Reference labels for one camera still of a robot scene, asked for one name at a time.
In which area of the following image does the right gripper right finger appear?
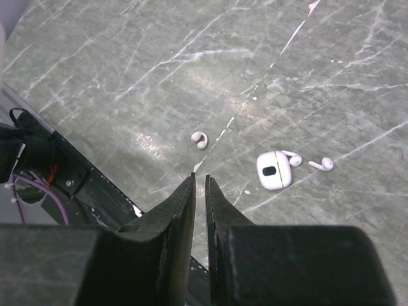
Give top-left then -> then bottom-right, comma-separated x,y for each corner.
205,177 -> 397,305

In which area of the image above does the white stem earbud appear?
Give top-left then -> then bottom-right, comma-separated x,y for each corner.
308,157 -> 334,171
281,150 -> 303,167

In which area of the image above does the white square charging case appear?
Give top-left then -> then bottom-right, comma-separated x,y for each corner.
256,150 -> 292,191

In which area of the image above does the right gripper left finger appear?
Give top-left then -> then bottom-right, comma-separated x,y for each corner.
1,175 -> 196,305

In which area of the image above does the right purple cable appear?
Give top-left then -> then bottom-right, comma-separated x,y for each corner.
11,173 -> 76,226

